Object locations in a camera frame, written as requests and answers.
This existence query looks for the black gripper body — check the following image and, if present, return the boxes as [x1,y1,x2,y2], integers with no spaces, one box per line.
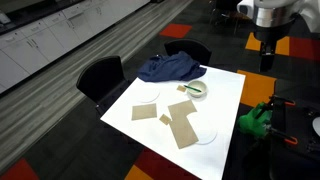
[253,19,297,56]

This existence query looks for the black clamp orange tips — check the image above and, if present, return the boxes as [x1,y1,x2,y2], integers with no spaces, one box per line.
[266,128,299,146]
[264,94,297,108]

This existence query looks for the blue cloth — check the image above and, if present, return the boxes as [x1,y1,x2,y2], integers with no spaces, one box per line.
[137,50,208,83]

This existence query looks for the large tan cardboard piece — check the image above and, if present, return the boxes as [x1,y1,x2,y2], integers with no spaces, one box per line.
[167,99,200,150]

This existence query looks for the white round disc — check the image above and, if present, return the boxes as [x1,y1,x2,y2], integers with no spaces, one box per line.
[135,85,161,104]
[186,111,218,146]

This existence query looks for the rectangular tan cardboard piece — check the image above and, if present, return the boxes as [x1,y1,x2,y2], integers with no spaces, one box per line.
[131,102,158,121]

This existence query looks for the white bowl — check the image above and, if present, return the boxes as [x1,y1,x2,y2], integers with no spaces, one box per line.
[186,80,208,99]

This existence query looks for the dark countertop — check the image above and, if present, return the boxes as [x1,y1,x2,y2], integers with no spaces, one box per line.
[0,0,86,36]

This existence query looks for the white plate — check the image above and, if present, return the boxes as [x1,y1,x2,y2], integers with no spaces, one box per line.
[312,116,320,138]

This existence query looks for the black chair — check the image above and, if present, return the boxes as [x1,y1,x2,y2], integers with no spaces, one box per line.
[75,55,131,116]
[163,38,213,67]

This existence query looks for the white cabinet row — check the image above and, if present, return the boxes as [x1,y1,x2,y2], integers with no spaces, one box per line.
[0,0,151,94]

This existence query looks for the green pen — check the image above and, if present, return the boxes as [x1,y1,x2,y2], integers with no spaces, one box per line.
[183,84,203,94]

